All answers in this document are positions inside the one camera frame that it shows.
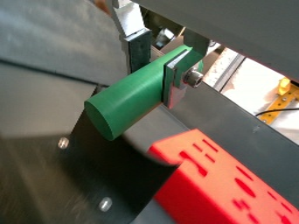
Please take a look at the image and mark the aluminium frame profile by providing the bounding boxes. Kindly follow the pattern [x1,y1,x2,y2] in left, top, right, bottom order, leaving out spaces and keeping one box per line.
[214,53,246,92]

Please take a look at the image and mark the black curved holder stand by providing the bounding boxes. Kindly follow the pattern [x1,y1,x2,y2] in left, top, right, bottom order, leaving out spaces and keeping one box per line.
[0,83,178,224]

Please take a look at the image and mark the green cylinder peg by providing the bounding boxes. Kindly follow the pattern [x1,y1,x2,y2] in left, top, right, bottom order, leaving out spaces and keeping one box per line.
[85,44,205,142]

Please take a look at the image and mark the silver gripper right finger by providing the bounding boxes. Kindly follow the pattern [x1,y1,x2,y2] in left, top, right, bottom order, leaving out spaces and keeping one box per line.
[163,29,210,109]

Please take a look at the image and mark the red shape sorter block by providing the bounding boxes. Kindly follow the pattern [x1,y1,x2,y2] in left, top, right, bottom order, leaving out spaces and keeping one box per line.
[150,129,299,224]

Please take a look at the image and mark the black cable outside enclosure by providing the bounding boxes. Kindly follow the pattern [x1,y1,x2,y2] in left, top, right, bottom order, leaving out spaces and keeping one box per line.
[255,107,299,117]

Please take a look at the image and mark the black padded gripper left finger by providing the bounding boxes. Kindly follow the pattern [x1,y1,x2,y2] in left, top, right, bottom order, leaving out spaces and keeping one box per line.
[107,0,153,73]

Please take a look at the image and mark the yellow perforated metal bracket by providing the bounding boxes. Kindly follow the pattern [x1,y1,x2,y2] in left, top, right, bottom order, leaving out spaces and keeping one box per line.
[258,78,299,124]

